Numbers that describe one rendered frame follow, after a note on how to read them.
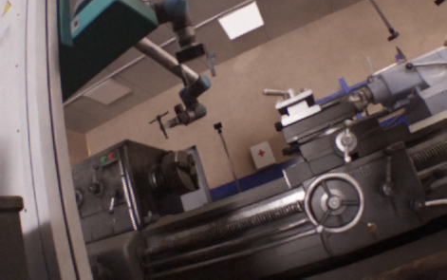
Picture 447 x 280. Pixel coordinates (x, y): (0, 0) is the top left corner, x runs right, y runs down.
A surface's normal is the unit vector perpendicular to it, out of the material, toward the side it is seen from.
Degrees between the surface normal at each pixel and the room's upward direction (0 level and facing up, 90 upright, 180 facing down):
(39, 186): 90
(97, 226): 90
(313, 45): 90
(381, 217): 90
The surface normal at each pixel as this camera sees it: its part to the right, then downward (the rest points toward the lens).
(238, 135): -0.34, -0.18
